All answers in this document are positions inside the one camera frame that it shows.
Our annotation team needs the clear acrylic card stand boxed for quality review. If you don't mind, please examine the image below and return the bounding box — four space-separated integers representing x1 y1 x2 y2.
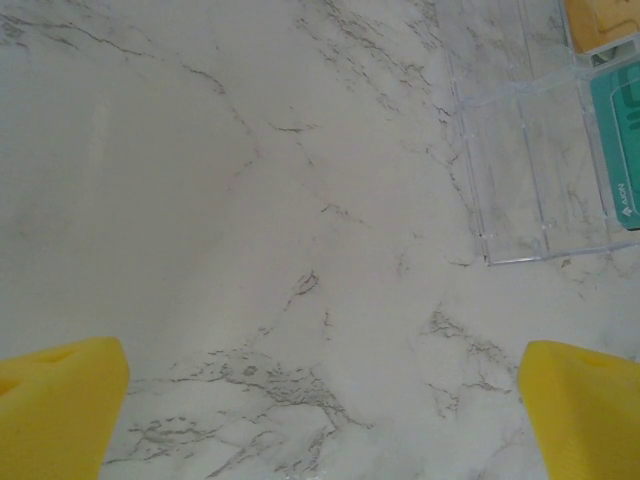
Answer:
442 0 640 266

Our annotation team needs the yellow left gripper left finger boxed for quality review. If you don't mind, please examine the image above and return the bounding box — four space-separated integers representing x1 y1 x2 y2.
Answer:
0 337 132 480

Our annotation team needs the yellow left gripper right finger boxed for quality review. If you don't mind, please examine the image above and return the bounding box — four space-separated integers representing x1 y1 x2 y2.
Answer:
517 340 640 480

